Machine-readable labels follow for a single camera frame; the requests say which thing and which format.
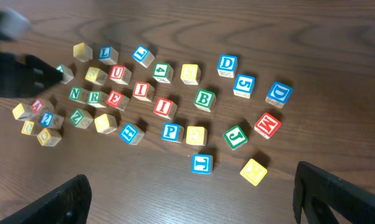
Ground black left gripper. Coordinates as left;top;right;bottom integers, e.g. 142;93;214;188
0;52;63;98

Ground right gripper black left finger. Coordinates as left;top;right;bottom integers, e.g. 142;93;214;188
0;174;92;224

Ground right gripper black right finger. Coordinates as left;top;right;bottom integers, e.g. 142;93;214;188
293;161;375;224

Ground green N letter block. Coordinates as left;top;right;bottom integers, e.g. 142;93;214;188
68;86;89;104

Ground green R letter block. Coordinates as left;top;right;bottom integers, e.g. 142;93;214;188
87;90;108;108

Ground red U letter block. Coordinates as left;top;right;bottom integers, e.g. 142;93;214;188
109;65;132;85

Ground red E letter block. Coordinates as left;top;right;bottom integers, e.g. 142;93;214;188
106;90;130;111

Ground red i block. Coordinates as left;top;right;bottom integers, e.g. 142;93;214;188
133;82;155;102
153;98;178;119

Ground yellow block far left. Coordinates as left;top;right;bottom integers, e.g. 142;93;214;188
12;103;35;121

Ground red A letter block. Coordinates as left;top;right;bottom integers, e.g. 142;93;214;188
31;98;54;115

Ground yellow C letter block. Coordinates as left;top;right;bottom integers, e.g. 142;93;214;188
21;121;42;136

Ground green L letter block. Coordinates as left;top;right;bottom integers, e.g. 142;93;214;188
56;64;75;84

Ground blue 2 number block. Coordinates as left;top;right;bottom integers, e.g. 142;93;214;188
40;112;64;129

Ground yellow K letter block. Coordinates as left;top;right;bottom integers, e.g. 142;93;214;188
240;159;267;186

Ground yellow O letter block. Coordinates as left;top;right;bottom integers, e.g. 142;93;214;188
37;128;62;147

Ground yellow block top left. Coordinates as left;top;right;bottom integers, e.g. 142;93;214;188
73;42;93;62

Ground red M letter block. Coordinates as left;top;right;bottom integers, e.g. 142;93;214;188
254;113;282;139

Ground green Z letter block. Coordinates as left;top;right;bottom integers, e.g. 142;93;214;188
70;109;93;129

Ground yellow S letter block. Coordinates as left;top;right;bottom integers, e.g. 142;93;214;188
85;67;108;86

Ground yellow block beside Z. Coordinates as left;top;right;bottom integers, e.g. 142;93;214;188
94;114;118;134

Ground blue H letter block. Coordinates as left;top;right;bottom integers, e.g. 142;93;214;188
120;123;145;145

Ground green J letter block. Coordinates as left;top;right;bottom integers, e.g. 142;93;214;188
223;125;248;151

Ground blue L block upright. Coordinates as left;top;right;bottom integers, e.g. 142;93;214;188
98;46;119;65

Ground blue D block right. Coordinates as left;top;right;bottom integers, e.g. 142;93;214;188
265;82;293;108

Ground blue d block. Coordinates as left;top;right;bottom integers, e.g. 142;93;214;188
265;82;293;108
217;54;237;78

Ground blue T letter block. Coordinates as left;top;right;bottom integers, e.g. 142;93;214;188
191;154;213;174

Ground blue P letter block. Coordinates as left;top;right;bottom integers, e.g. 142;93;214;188
161;123;184;143

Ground blue 5 number block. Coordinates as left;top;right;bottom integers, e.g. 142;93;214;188
233;74;255;99

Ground yellow block beside P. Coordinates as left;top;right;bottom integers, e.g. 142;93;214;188
186;126;207;146

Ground blue L block tilted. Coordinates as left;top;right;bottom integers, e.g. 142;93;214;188
132;45;155;68

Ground green B letter block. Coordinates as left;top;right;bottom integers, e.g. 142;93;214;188
194;88;216;112

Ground green 4 number block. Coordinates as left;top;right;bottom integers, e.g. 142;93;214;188
153;63;174;83

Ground blue D block upper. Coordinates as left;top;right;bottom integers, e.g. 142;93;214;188
217;54;237;78

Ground yellow block upper middle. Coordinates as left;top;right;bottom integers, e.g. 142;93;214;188
181;64;201;85

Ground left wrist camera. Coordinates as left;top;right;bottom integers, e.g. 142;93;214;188
0;8;31;41

